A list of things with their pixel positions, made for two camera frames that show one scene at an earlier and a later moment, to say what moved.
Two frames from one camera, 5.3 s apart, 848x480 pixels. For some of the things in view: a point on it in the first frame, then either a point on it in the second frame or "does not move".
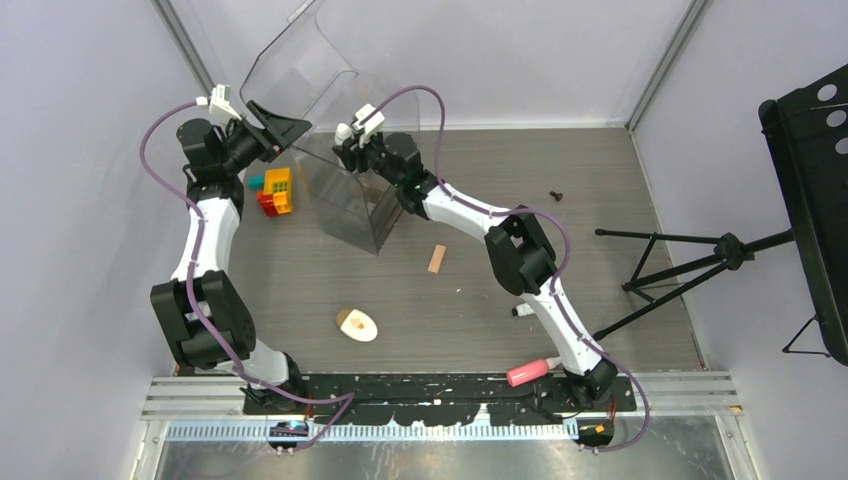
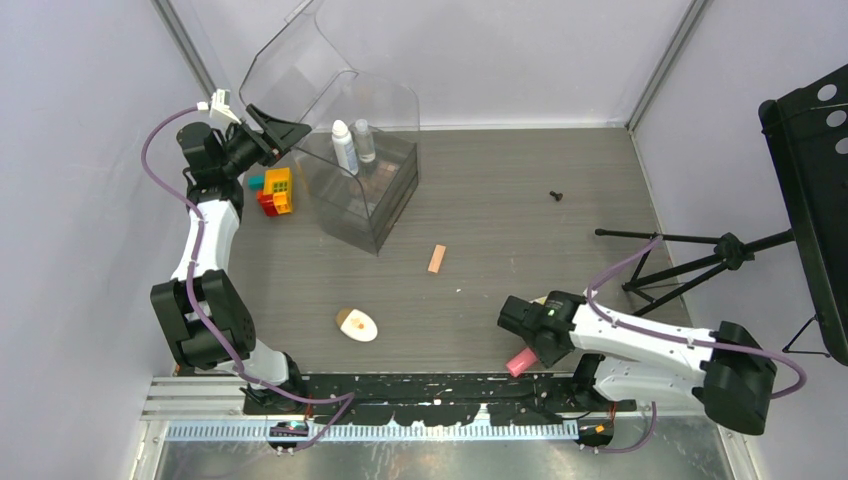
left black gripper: x=278 y=134 does not move
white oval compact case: x=356 y=325 does not move
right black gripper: x=351 y=157 -> x=546 y=357
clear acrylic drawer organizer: x=298 y=73 does not move
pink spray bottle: x=532 y=371 -> x=521 y=361
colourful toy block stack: x=275 y=191 does not move
